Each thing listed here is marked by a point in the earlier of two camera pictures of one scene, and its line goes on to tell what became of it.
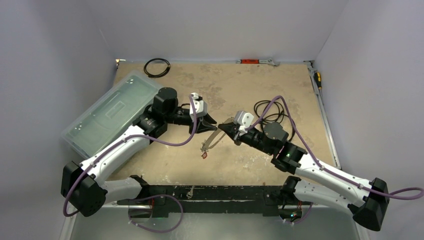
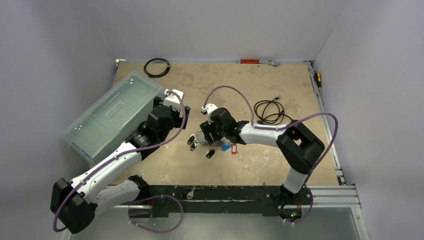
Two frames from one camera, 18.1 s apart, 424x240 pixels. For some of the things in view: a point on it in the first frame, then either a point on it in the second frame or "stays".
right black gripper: (238, 133) to (205, 130)
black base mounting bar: (206, 198) stays
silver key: (190, 194) stays
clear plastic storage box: (114, 117) stays
